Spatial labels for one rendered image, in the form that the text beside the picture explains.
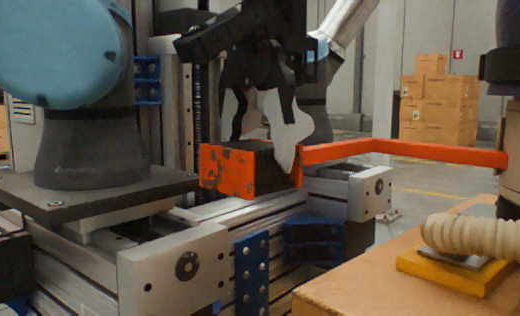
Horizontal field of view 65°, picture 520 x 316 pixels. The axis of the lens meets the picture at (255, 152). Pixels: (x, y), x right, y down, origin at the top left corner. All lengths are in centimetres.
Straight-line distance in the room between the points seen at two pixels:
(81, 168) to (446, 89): 721
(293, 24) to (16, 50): 28
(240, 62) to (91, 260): 28
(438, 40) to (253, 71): 1011
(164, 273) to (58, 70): 23
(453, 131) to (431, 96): 69
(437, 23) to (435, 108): 337
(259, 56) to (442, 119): 721
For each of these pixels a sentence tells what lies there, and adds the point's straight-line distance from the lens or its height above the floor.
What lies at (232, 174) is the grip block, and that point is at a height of 107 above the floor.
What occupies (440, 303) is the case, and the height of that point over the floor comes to 94.
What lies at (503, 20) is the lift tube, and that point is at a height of 124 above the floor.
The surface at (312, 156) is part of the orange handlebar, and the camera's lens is 53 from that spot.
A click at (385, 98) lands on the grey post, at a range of 370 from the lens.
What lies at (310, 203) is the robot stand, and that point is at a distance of 88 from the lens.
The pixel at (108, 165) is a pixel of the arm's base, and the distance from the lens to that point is 55.
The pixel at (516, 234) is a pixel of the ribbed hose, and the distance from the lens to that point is 46.
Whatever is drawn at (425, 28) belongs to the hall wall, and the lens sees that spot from 1065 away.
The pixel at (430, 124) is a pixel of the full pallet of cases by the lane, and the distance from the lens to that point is 768.
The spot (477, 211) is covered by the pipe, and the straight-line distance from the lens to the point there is 65.
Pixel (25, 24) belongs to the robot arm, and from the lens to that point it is 41.
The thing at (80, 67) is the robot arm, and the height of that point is 118.
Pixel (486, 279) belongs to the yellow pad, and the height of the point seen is 96.
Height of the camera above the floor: 116
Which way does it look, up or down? 9 degrees down
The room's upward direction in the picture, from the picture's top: straight up
